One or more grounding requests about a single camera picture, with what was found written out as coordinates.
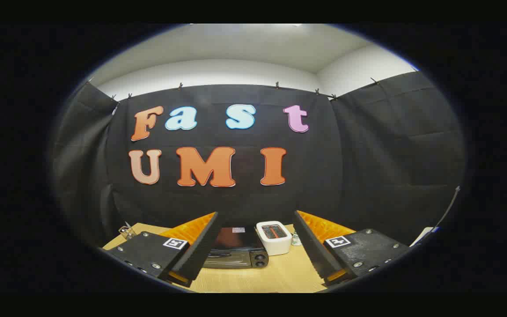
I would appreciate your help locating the black toaster oven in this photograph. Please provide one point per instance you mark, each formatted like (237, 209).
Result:
(240, 242)

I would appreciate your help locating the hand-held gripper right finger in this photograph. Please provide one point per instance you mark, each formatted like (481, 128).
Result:
(313, 246)

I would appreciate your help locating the white pop-up toaster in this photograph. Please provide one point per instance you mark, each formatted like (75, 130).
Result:
(276, 247)

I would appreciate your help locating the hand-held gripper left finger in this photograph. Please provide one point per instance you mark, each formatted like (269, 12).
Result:
(200, 246)

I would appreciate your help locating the white bottle green label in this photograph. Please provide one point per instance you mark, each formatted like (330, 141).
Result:
(296, 240)

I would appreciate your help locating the white board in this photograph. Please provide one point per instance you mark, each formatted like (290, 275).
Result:
(423, 234)

